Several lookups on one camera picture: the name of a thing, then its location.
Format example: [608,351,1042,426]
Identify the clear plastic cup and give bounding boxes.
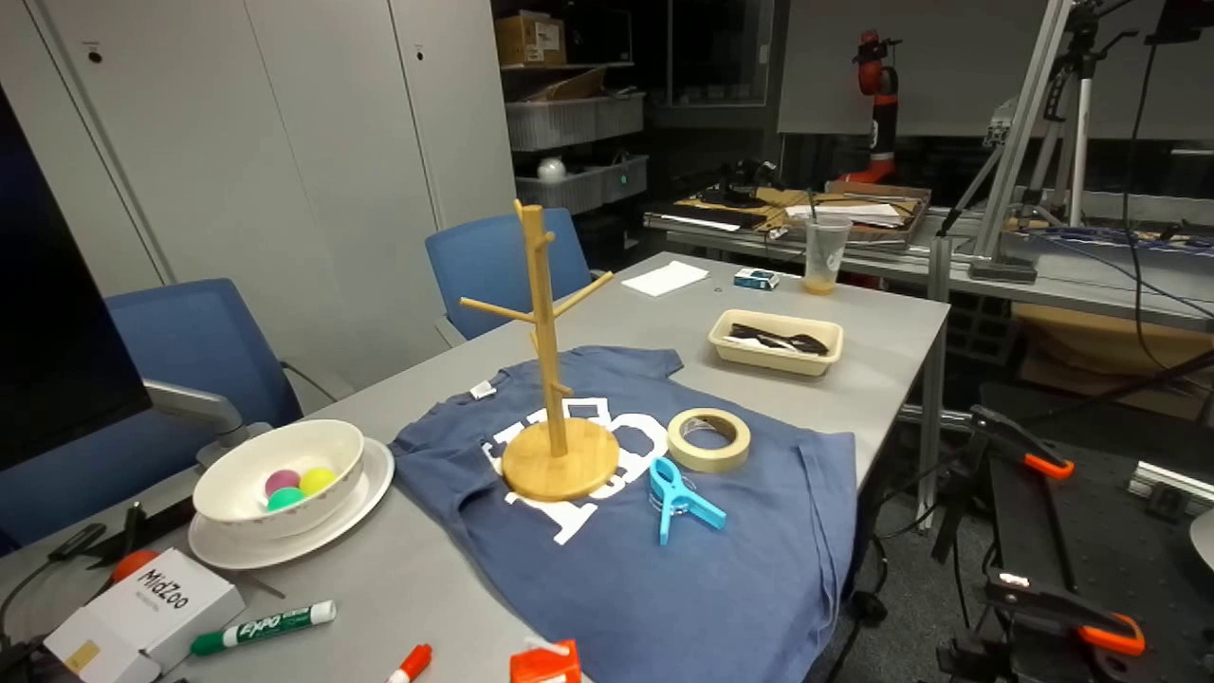
[801,217,854,298]

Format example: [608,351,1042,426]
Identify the black sunglasses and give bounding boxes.
[727,317,833,361]

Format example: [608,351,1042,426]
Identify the aluminium profile frame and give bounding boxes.
[966,0,1079,284]

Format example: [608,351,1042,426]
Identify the beige plastic tray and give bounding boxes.
[706,304,846,380]

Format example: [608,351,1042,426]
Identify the wooden mug tree stand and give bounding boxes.
[456,196,624,503]

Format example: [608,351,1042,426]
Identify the orange handled bar clamp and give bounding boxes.
[981,564,1154,659]
[966,401,1079,487]

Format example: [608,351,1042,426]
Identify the grey shelf bin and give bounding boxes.
[513,153,653,217]
[504,88,647,154]

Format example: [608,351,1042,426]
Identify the black computer monitor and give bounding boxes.
[0,88,156,475]

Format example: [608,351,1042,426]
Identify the grey work table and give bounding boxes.
[642,206,1214,336]

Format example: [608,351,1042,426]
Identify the brown cardboard box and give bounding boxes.
[493,8,569,69]

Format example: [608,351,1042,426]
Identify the yellow ball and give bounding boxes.
[294,464,342,499]

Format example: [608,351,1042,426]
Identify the red black robot figure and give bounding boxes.
[851,27,905,191]

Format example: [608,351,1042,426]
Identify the small orange tipped tool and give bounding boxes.
[106,543,161,588]

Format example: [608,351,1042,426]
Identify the camera tripod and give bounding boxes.
[934,0,1145,241]

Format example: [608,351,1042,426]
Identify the beige masking tape roll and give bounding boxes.
[662,404,755,476]

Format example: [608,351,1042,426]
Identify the white plate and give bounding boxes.
[187,436,397,571]

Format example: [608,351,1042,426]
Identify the flat wooden tray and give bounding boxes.
[674,177,938,251]

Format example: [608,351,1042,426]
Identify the white cardboard box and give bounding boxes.
[41,543,250,683]

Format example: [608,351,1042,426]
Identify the blue office chair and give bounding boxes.
[0,277,307,555]
[419,206,594,341]

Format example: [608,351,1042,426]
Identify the green capped marker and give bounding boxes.
[187,597,342,659]

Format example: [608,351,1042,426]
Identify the small orange red container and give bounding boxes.
[504,637,590,683]

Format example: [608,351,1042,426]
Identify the white bowl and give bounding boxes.
[188,418,373,547]

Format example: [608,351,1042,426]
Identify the red capped marker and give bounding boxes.
[388,642,435,683]

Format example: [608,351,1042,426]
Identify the white paper sheet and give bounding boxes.
[617,256,714,298]

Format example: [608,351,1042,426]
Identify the blue printed t-shirt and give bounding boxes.
[388,341,862,683]

